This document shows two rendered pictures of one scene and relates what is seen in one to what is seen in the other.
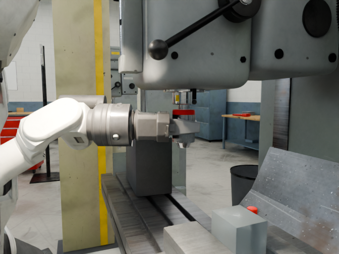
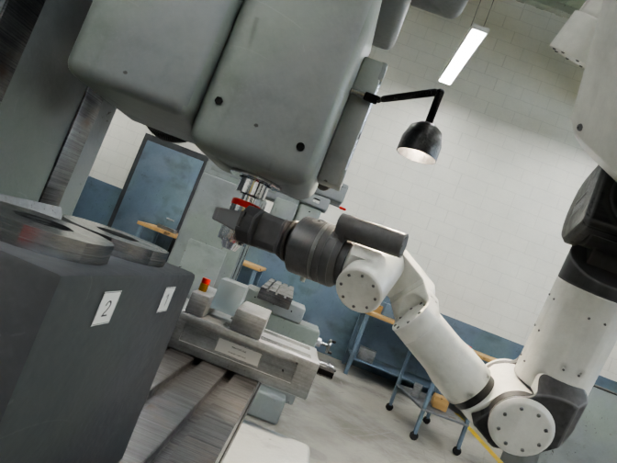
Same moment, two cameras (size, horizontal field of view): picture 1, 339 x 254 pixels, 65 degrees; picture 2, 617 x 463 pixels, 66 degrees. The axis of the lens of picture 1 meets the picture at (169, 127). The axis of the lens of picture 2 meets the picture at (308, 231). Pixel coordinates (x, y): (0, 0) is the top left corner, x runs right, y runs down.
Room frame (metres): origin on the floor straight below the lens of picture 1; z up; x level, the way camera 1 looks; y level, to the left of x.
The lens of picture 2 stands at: (1.20, 0.36, 1.22)
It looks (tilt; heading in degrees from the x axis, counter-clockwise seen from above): 3 degrees up; 203
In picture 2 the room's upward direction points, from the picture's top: 21 degrees clockwise
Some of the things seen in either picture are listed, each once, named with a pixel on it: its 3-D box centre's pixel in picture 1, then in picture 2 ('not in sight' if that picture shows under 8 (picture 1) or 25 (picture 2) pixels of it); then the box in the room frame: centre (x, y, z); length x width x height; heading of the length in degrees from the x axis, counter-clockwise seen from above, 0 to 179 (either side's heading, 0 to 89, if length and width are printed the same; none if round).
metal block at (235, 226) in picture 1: (237, 235); (230, 296); (0.36, -0.10, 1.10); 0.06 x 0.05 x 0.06; 23
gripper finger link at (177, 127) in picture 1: (184, 127); not in sight; (0.52, -0.03, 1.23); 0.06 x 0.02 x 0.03; 91
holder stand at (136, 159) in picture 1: (147, 157); (33, 355); (0.93, 0.08, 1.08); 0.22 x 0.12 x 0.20; 17
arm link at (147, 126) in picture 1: (139, 126); (288, 242); (0.55, 0.06, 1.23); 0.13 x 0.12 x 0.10; 2
